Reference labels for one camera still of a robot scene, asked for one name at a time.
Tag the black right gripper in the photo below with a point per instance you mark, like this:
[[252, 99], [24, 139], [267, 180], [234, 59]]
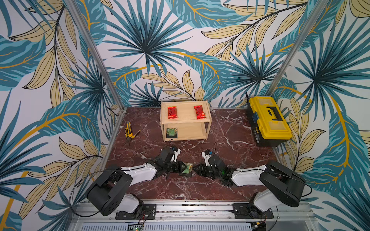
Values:
[[206, 169]]

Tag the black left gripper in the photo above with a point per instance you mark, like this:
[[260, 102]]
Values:
[[178, 167]]

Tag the green tea bag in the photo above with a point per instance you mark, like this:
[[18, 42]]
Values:
[[188, 171], [171, 133]]

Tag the red tea bag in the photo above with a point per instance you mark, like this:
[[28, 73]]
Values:
[[172, 112], [200, 114]]

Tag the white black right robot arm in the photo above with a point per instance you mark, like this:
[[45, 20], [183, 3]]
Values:
[[283, 186]]

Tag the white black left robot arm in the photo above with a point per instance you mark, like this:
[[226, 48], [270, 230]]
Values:
[[109, 192]]

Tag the light wooden two-tier shelf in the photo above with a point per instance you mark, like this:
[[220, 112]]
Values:
[[187, 124]]

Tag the yellow black pliers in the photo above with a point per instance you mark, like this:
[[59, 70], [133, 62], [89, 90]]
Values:
[[129, 140]]

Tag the yellow utility knife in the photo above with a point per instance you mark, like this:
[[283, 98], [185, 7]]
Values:
[[128, 130]]

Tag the yellow black toolbox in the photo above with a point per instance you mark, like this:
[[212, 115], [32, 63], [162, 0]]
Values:
[[268, 125]]

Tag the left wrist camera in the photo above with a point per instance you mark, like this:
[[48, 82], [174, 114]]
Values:
[[176, 152]]

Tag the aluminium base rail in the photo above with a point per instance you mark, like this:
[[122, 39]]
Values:
[[202, 215]]

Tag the right aluminium corner post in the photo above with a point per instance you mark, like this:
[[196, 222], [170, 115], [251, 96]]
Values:
[[319, 7]]

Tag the aluminium corner post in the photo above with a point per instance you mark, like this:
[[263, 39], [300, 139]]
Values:
[[319, 7], [78, 18]]

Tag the left aluminium corner post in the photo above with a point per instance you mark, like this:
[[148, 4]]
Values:
[[78, 18]]

